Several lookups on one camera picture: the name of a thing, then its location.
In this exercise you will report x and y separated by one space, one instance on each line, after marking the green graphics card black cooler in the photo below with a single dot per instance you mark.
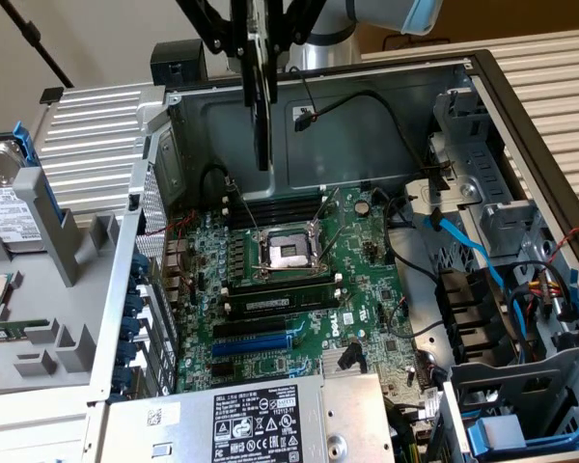
263 135

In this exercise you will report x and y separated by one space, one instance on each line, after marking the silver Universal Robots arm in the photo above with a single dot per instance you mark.
328 53

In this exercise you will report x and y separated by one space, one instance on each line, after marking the black box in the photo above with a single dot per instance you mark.
173 62

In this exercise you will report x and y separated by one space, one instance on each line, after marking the open grey PC case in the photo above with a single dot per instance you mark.
366 144

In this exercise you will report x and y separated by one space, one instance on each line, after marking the small black table clamp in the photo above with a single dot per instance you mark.
50 95

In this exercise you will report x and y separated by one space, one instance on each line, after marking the black stand pole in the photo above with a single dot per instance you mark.
31 34

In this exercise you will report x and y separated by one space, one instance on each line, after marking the silver socket cover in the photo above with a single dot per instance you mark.
326 206

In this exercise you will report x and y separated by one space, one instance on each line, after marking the black RAM slot bank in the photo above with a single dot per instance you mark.
280 209
280 284

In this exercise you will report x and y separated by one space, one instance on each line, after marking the silver locking lever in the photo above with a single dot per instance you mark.
332 245
245 207

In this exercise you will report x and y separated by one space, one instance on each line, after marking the silver coin battery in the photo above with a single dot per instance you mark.
362 207

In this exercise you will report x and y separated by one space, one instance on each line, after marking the CPU socket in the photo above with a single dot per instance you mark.
289 253

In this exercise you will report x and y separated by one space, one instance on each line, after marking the silver metal drive cage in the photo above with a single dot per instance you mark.
482 164

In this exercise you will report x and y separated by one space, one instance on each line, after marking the blue slot retention clip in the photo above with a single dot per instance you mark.
131 327
140 265
134 303
119 378
126 352

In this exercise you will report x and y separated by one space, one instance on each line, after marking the silver hard disk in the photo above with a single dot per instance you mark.
14 222

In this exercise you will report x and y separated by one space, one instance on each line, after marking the green Dell motherboard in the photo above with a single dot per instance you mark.
366 289

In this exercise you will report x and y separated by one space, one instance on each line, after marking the long black expansion slot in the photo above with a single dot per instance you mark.
248 329

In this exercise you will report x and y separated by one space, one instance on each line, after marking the grey parts rack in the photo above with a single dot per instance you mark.
34 299

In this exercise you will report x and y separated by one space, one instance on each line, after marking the silver chipset heatsink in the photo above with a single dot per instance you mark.
330 359

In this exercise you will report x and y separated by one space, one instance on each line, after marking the short black expansion slot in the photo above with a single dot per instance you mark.
222 369

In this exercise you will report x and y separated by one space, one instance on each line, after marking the green RAM stick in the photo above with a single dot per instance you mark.
5 333

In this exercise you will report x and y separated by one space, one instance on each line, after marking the silver power supply unit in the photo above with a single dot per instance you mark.
347 410

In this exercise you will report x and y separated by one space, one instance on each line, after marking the grey disk bay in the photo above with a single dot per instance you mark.
511 386

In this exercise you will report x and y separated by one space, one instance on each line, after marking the blue disk bay carrier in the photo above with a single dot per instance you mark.
559 441

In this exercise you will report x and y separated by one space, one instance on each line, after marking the blue disk carrier frame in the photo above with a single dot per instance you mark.
26 144

